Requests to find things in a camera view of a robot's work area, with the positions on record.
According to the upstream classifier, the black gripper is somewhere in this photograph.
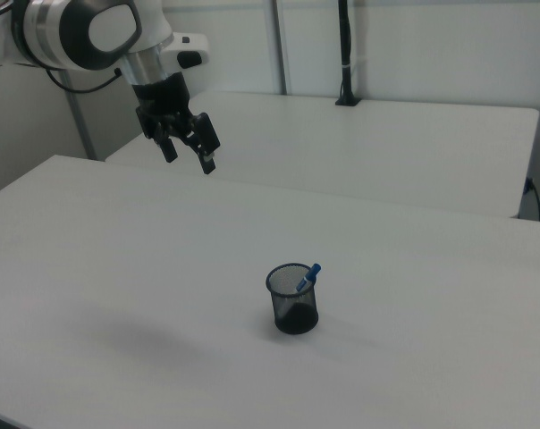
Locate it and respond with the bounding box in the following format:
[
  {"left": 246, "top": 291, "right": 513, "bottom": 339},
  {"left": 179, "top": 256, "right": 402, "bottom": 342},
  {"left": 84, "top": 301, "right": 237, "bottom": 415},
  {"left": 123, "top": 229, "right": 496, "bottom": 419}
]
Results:
[{"left": 132, "top": 71, "right": 222, "bottom": 176}]

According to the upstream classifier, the blue and white marker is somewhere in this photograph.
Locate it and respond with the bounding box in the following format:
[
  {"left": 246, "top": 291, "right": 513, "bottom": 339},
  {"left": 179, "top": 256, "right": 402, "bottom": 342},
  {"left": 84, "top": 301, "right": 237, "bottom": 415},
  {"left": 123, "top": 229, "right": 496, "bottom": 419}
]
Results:
[{"left": 295, "top": 263, "right": 323, "bottom": 294}]

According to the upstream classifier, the white rounded-corner side table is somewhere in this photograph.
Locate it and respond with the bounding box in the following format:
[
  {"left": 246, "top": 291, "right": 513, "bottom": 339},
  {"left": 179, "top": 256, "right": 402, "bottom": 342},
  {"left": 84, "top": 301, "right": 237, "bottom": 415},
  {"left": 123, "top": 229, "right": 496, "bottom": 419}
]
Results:
[{"left": 105, "top": 91, "right": 540, "bottom": 219}]

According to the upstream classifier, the black mesh pen cup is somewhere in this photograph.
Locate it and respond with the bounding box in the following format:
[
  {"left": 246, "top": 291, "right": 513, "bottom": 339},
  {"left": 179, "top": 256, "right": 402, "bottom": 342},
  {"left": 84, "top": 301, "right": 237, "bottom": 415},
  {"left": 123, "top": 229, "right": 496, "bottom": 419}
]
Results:
[{"left": 265, "top": 262, "right": 320, "bottom": 335}]

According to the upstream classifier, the grey partition frame post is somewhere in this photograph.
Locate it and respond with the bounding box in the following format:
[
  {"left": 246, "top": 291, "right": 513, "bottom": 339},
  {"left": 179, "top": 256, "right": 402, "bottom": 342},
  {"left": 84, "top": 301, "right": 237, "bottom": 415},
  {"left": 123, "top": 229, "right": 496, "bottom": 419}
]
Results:
[
  {"left": 62, "top": 70, "right": 97, "bottom": 161},
  {"left": 273, "top": 0, "right": 294, "bottom": 96}
]

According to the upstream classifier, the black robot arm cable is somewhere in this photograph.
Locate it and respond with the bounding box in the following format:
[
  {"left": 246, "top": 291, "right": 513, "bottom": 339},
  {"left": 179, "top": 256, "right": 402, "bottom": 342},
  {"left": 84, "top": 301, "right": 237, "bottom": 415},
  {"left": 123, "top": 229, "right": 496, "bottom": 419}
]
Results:
[{"left": 45, "top": 66, "right": 122, "bottom": 94}]

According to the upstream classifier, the black camera pole with base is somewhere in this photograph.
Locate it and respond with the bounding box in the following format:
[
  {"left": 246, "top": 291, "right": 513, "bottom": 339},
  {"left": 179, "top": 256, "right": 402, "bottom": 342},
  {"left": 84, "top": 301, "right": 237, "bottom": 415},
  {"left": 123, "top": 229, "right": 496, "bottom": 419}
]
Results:
[{"left": 334, "top": 0, "right": 361, "bottom": 107}]

